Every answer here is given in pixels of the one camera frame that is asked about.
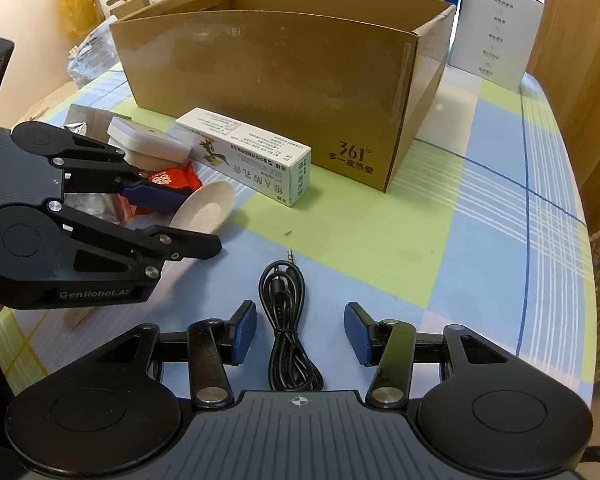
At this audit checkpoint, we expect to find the red snack packet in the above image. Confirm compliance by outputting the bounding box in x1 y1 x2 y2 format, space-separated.
117 162 202 221

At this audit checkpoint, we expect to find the clear plastic bag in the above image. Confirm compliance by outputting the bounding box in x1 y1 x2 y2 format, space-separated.
67 22 119 86

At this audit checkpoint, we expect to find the beige wooden spoon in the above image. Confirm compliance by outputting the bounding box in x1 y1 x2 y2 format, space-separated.
62 181 236 331

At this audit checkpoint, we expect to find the white medicine box bird print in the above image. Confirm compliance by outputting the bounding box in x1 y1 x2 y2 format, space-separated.
175 107 313 208

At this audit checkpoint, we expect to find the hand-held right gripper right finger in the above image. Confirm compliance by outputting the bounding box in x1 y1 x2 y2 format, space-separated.
344 301 524 409

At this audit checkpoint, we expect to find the white square night light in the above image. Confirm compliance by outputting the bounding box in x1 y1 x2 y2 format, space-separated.
106 116 192 170

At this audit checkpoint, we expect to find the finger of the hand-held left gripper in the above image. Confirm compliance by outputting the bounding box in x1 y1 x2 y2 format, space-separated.
50 135 197 214
47 200 224 281

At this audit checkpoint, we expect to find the brown cardboard box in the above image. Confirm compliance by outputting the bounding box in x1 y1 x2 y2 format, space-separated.
109 0 457 194

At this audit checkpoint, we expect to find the wooden door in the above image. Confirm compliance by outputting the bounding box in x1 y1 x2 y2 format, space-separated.
525 0 600 241

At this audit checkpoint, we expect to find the silver foil bag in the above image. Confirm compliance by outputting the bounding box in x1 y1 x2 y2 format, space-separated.
62 104 131 231

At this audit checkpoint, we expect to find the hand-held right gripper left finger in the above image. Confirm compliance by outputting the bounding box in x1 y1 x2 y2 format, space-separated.
81 300 258 408

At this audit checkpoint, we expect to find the white carton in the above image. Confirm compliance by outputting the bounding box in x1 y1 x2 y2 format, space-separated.
447 0 544 92

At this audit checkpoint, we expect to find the black audio cable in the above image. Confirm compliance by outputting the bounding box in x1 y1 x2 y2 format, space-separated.
257 247 325 392

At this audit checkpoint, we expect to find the plaid cloth covered desktop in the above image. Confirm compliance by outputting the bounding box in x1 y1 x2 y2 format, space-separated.
0 62 599 411

